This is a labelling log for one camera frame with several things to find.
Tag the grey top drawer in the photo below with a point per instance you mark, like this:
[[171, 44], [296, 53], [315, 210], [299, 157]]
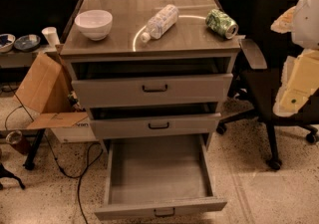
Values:
[[151, 91]]

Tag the black tripod foot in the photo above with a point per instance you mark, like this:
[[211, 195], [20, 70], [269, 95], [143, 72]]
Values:
[[4, 173]]

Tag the grey drawer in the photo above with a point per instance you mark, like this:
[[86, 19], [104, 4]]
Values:
[[151, 91], [161, 176], [155, 125]]

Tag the black stand leg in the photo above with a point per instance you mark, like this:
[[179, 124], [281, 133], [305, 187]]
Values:
[[29, 162]]

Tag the green soda can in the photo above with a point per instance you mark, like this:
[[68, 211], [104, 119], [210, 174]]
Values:
[[220, 23]]

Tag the blue white bowl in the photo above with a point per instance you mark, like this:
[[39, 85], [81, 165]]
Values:
[[6, 42]]

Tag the brown cardboard box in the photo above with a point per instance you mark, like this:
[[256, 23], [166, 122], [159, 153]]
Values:
[[46, 89]]

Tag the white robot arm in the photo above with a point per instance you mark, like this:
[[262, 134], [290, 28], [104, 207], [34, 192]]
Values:
[[300, 75]]

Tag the brown cup on floor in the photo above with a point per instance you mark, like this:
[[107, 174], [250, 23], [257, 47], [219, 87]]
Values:
[[18, 141]]

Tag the grey bottom drawer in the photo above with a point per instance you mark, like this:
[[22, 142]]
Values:
[[161, 176]]

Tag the white paper cup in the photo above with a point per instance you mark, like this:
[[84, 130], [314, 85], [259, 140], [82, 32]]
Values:
[[50, 34]]

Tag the grey middle drawer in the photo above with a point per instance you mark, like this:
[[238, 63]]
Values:
[[155, 125]]

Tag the black office chair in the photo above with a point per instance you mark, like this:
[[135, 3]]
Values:
[[257, 73]]

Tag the clear plastic water bottle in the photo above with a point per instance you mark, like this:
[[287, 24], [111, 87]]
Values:
[[160, 23]]

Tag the grey drawer cabinet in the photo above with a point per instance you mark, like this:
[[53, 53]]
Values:
[[187, 48]]

